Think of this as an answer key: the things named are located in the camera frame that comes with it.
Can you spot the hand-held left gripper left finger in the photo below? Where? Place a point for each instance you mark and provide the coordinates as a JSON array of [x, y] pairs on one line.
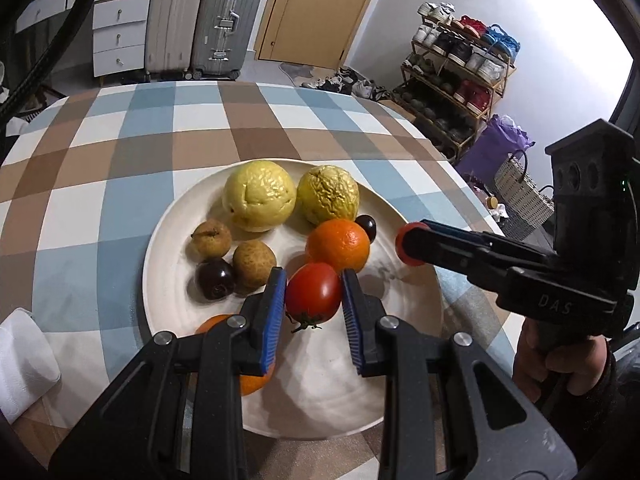
[[270, 335]]

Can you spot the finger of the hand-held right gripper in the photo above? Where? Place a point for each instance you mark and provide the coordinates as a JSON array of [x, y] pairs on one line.
[[460, 260], [465, 235]]

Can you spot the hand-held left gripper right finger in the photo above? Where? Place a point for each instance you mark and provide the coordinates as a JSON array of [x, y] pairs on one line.
[[355, 335]]

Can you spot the large orange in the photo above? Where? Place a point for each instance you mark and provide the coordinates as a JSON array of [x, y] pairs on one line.
[[257, 384]]

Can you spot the red cherry tomato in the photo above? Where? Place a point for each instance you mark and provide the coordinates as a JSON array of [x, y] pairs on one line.
[[312, 292], [401, 245]]

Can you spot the beige round plate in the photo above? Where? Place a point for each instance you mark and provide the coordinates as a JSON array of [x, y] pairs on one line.
[[320, 395]]

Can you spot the brown longan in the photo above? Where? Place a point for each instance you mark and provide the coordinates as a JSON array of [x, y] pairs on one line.
[[254, 260], [211, 238]]

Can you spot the dark plum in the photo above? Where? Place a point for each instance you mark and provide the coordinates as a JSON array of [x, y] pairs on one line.
[[215, 278]]

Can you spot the small orange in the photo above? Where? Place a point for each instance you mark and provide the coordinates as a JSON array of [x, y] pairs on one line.
[[338, 245]]

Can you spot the person's right forearm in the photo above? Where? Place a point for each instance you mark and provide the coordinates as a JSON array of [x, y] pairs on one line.
[[617, 400]]

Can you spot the person's right hand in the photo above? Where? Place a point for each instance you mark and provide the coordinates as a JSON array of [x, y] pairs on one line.
[[575, 365]]

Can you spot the small brown jar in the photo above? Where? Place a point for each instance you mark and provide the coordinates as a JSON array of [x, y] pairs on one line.
[[492, 202]]

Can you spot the woven basket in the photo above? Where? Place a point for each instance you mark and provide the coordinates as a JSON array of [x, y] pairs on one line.
[[522, 200]]

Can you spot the purple bag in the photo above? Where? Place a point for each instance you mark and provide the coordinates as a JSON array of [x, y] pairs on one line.
[[492, 150]]

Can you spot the pale yellow wrinkled fruit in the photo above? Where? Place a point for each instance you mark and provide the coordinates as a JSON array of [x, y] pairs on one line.
[[259, 195]]

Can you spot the yellow-green wrinkled fruit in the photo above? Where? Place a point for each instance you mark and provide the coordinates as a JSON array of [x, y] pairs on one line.
[[327, 195]]

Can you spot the wooden shoe rack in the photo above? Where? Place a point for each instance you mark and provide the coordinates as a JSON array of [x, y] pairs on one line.
[[505, 95]]

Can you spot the collection of shoes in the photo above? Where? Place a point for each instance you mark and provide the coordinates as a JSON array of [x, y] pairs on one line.
[[465, 55]]

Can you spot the scattered black white sneakers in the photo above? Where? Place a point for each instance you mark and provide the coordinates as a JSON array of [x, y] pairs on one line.
[[350, 82]]

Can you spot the checked tablecloth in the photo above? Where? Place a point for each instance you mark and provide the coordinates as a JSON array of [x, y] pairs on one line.
[[100, 200]]

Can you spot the grey door mat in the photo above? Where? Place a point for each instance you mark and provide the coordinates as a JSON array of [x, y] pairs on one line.
[[295, 71]]

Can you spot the white paper towel roll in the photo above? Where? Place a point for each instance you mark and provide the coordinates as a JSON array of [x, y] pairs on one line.
[[22, 365]]

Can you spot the wooden door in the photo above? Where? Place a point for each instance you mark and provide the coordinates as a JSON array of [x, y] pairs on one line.
[[310, 10]]

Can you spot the silver suitcase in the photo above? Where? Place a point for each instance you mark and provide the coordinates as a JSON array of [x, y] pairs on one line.
[[225, 25]]

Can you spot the beige suitcase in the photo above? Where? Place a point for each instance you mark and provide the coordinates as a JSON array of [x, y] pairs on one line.
[[172, 15]]

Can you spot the white drawer cabinet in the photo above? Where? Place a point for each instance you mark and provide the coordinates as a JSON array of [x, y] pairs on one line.
[[117, 30]]

